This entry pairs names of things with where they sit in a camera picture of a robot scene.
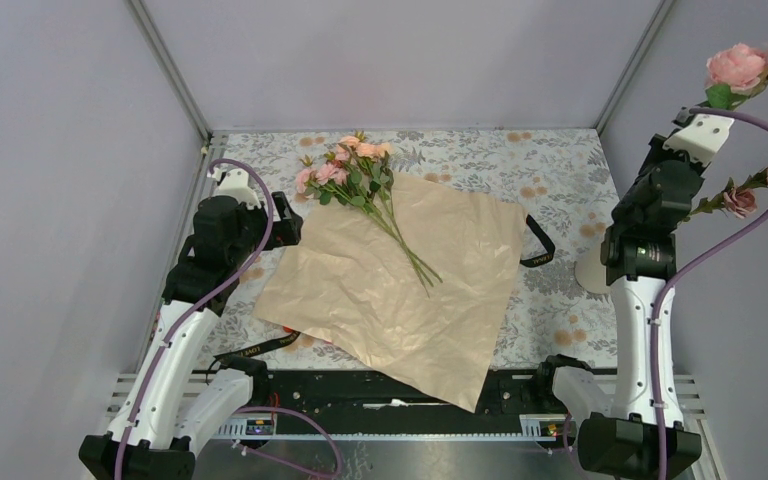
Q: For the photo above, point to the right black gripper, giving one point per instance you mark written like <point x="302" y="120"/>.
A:
<point x="658" y="152"/>

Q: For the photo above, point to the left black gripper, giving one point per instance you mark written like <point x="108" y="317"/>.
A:
<point x="286" y="230"/>

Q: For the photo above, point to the light pink rose stem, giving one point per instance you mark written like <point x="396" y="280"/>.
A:
<point x="366" y="184"/>

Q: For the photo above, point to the dusty mauve rose stem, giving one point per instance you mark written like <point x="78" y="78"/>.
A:
<point x="737" y="199"/>

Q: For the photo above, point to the peach paper flower bouquet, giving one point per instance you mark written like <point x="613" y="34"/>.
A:
<point x="348" y="283"/>

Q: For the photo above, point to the large pink rose stem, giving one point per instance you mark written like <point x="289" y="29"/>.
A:
<point x="735" y="76"/>

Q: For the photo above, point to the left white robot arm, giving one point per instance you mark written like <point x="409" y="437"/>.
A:
<point x="153" y="436"/>

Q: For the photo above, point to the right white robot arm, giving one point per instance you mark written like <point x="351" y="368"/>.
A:
<point x="639" y="431"/>

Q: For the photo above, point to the beige cylindrical vase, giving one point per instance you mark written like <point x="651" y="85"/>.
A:
<point x="590" y="273"/>

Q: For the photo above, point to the peach orange rose stem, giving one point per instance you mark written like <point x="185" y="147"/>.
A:
<point x="358" y="145"/>

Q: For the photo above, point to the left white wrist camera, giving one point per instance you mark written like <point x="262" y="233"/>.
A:
<point x="234" y="183"/>

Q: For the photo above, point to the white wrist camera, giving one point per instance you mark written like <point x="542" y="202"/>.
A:
<point x="699" y="136"/>
<point x="234" y="183"/>

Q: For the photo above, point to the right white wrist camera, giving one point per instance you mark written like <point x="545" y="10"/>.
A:
<point x="699" y="136"/>

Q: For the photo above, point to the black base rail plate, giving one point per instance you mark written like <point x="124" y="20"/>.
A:
<point x="368" y="403"/>

